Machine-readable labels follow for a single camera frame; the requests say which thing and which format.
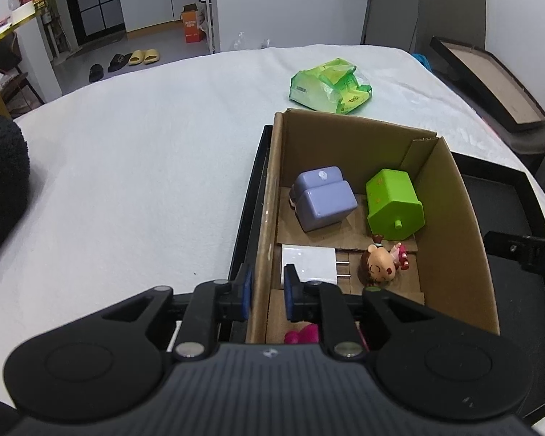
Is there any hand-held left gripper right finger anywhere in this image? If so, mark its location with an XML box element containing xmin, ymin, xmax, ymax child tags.
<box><xmin>283</xmin><ymin>262</ymin><xmax>437</xmax><ymax>360</ymax></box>

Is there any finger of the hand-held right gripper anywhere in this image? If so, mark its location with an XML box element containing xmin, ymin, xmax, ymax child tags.
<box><xmin>484</xmin><ymin>231</ymin><xmax>535</xmax><ymax>270</ymax></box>

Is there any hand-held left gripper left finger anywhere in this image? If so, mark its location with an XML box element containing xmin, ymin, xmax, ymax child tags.
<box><xmin>97</xmin><ymin>262</ymin><xmax>255</xmax><ymax>362</ymax></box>

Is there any white charger plug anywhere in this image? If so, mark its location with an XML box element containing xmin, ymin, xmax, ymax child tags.
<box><xmin>282</xmin><ymin>244</ymin><xmax>351</xmax><ymax>288</ymax></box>

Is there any pink figurine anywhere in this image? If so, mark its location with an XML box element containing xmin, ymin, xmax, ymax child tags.
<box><xmin>284</xmin><ymin>324</ymin><xmax>368</xmax><ymax>347</ymax></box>

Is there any brown cardboard box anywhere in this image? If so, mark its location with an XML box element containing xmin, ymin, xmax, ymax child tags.
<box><xmin>245</xmin><ymin>108</ymin><xmax>501</xmax><ymax>346</ymax></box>

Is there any black plastic tray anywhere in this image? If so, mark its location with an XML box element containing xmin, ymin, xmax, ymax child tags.
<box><xmin>227</xmin><ymin>125</ymin><xmax>545</xmax><ymax>428</ymax></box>

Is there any brown-haired doll figurine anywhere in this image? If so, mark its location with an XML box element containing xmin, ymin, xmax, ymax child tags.
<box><xmin>360</xmin><ymin>234</ymin><xmax>410</xmax><ymax>288</ymax></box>

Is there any purple sofa toy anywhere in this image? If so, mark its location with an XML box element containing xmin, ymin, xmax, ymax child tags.
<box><xmin>291</xmin><ymin>166</ymin><xmax>359</xmax><ymax>233</ymax></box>

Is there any green hexagonal toy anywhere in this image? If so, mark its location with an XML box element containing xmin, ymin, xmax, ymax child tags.
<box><xmin>366</xmin><ymin>168</ymin><xmax>425</xmax><ymax>241</ymax></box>

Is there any green tissue packet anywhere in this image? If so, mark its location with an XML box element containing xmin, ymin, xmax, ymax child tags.
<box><xmin>290</xmin><ymin>58</ymin><xmax>373</xmax><ymax>114</ymax></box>

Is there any grey chair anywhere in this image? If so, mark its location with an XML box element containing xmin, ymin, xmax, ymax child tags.
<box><xmin>415</xmin><ymin>0</ymin><xmax>545</xmax><ymax>169</ymax></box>

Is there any black fleece cloth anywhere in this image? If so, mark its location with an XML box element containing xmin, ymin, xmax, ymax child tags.
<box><xmin>0</xmin><ymin>116</ymin><xmax>31</xmax><ymax>274</ymax></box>

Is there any orange cardboard box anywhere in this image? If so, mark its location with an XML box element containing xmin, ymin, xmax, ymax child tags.
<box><xmin>182</xmin><ymin>4</ymin><xmax>206</xmax><ymax>44</ymax></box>

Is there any white metal rack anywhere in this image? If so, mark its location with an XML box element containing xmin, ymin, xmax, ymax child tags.
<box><xmin>203</xmin><ymin>0</ymin><xmax>221</xmax><ymax>54</ymax></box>

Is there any black glass door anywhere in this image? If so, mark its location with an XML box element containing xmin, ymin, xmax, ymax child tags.
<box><xmin>61</xmin><ymin>0</ymin><xmax>123</xmax><ymax>41</ymax></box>

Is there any yellow table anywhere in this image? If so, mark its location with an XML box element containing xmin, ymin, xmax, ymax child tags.
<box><xmin>0</xmin><ymin>2</ymin><xmax>51</xmax><ymax>121</ymax></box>

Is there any black picture frame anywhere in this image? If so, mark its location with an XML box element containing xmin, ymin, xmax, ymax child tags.
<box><xmin>429</xmin><ymin>35</ymin><xmax>545</xmax><ymax>133</ymax></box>

